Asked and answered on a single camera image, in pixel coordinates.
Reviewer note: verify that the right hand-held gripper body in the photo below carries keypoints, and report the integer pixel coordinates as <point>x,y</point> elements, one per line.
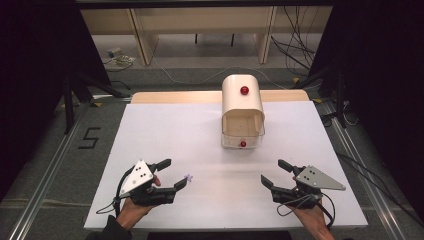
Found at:
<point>313,178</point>

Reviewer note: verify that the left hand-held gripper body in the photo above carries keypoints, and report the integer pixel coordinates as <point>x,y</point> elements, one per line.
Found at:
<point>137,175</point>

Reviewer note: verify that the small purple flower-shaped piece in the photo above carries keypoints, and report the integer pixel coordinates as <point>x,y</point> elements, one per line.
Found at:
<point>189,178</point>

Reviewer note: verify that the white box with red knobs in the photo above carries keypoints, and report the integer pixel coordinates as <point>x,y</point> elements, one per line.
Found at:
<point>241,100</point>

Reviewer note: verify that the person's right hand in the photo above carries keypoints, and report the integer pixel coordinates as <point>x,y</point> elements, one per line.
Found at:
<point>313,216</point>

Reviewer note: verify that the person's left hand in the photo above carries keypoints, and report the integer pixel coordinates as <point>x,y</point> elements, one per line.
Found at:
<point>131,213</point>

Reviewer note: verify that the white table cover sheet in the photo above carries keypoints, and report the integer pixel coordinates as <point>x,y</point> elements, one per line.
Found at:
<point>200,133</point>

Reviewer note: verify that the black metal stand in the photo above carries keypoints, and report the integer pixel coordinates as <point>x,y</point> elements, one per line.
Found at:
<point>340,96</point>
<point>69,103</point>

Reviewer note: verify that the black curtain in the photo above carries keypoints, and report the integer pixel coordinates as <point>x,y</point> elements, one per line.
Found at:
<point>36,83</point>
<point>383,83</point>

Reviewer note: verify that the white power strip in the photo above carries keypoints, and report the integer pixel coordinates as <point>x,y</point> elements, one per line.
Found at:
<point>114,52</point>

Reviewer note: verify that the light wooden desk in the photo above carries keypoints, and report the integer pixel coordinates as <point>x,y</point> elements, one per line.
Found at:
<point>200,20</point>

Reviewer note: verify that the aluminium floor rail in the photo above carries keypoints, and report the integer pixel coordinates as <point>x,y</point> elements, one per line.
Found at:
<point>43,183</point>
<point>366,186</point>

